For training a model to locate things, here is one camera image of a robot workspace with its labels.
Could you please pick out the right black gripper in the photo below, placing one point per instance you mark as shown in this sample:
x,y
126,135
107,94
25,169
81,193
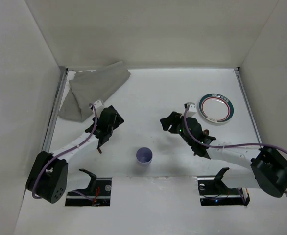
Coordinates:
x,y
175,123

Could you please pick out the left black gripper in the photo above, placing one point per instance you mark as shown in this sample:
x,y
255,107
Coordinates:
x,y
104,134

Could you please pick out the brown wooden spoon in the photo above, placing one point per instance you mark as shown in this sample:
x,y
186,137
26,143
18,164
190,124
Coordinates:
x,y
206,132

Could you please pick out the purple plastic cup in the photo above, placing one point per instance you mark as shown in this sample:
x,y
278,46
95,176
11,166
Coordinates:
x,y
144,156

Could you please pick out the white plate green red rim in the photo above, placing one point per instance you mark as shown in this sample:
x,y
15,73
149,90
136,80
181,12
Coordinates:
x,y
216,108

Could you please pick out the grey cloth placemat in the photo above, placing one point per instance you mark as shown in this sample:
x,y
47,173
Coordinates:
x,y
88,87

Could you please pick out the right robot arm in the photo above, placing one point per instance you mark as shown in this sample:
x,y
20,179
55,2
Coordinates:
x,y
262,167

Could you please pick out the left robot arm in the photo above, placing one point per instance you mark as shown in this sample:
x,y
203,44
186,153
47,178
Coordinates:
x,y
49,178

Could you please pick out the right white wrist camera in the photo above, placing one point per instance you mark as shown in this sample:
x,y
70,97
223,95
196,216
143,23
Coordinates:
x,y
191,109

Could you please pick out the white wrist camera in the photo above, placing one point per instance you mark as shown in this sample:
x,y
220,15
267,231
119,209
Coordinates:
x,y
97,106
191,109

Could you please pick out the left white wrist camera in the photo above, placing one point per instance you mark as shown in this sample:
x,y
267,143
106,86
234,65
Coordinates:
x,y
97,106

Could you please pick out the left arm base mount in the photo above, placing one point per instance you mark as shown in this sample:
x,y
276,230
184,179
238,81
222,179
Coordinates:
x,y
85,189

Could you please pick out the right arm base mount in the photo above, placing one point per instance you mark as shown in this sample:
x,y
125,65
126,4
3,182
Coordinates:
x,y
213,192

